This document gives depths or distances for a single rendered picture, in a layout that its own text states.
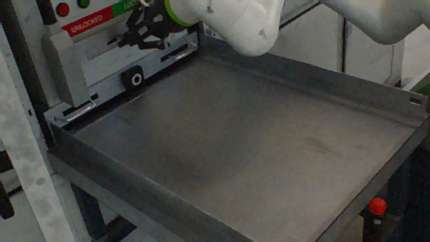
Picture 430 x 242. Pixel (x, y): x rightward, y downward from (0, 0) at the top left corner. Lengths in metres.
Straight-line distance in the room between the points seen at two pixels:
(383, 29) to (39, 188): 1.15
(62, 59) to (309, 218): 0.62
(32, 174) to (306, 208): 0.58
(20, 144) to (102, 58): 0.84
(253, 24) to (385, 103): 0.41
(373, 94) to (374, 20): 0.31
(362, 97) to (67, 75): 0.70
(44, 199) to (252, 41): 0.58
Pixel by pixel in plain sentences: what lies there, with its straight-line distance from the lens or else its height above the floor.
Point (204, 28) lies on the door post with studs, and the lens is 1.53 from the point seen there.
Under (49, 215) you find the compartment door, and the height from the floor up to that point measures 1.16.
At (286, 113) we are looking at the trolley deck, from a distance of 1.25.
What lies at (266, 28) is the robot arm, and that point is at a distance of 1.02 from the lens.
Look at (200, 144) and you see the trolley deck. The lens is 1.17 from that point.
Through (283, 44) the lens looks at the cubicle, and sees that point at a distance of 1.85.
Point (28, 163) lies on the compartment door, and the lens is 0.55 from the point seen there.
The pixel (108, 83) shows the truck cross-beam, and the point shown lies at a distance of 1.37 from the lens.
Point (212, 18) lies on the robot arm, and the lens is 0.99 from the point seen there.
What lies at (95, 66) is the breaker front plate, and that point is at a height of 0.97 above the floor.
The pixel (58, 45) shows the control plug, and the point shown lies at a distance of 1.15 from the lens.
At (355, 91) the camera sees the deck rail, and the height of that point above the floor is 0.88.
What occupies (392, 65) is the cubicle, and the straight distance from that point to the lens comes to 2.81.
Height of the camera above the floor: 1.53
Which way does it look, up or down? 34 degrees down
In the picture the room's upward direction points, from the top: 8 degrees counter-clockwise
